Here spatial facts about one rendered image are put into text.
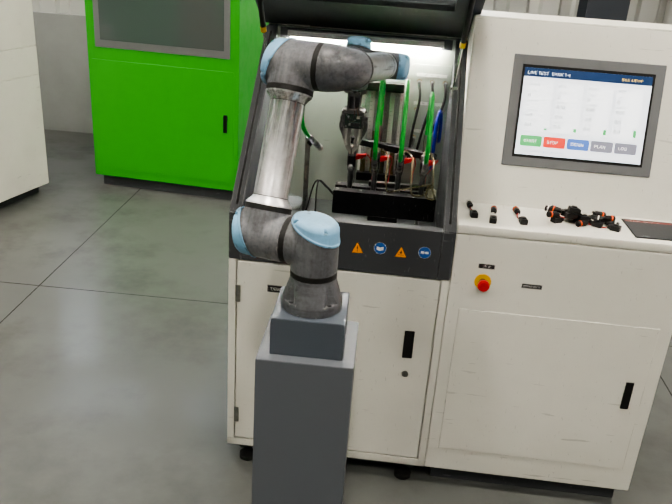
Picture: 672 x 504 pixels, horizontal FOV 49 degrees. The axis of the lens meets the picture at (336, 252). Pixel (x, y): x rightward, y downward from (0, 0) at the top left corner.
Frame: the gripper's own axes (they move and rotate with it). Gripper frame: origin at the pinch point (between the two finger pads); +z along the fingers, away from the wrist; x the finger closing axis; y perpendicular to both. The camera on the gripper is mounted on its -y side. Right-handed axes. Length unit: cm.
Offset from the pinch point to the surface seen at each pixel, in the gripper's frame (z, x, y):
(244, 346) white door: 65, -29, 22
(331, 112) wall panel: -4.1, -10.4, -32.5
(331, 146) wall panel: 8.5, -9.6, -32.5
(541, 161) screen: -1, 61, -4
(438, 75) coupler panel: -20.4, 26.3, -32.1
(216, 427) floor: 112, -43, 4
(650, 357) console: 52, 100, 22
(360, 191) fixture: 14.1, 3.9, -0.6
